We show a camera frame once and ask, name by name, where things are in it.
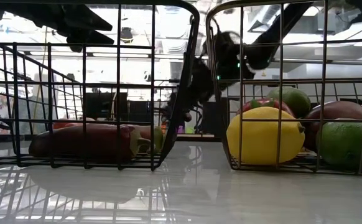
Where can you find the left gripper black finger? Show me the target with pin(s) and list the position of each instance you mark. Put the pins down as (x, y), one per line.
(84, 38)
(84, 20)

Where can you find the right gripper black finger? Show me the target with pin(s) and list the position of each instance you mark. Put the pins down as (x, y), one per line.
(184, 109)
(206, 81)

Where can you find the black ceiling lamp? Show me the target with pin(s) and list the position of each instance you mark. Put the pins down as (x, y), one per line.
(126, 34)

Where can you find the yellow toy lemon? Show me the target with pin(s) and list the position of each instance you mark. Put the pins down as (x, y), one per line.
(262, 143)

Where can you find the green box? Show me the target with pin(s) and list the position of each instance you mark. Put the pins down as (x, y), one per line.
(189, 129)

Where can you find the red toy apple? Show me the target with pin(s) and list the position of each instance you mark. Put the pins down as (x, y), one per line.
(262, 104)

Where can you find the small black cabinet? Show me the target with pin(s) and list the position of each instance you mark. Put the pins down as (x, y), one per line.
(139, 110)

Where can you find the tall black cabinet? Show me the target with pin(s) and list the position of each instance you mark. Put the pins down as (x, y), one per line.
(213, 118)

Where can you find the purple box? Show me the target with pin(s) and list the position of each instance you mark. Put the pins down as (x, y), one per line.
(181, 129)

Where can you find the dark purple eggplant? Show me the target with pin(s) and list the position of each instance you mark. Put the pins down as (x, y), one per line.
(336, 112)

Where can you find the wide black cabinet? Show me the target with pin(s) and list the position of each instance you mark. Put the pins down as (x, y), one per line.
(104, 107)

